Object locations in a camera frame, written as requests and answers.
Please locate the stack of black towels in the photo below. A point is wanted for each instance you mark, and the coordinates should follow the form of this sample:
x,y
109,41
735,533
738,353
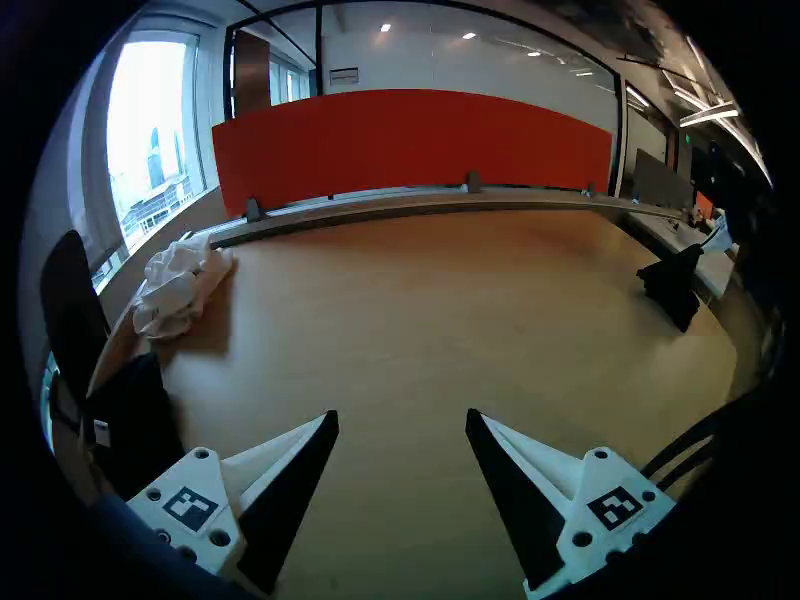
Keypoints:
x,y
132,420

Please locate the black office chair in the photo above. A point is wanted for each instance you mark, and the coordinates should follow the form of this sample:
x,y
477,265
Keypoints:
x,y
72,312

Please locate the heap of white towels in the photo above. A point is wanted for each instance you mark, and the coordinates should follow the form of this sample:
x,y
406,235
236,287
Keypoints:
x,y
178,289

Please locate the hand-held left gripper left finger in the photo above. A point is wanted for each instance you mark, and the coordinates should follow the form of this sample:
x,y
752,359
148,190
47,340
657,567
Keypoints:
x,y
206,494

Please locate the red desk screen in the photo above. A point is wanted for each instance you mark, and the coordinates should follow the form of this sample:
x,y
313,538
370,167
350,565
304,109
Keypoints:
x,y
400,150

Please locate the black towel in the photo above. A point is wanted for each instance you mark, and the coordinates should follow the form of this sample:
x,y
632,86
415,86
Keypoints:
x,y
674,282

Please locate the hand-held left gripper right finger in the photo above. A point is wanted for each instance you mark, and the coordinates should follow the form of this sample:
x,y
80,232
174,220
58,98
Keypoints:
x,y
581,494

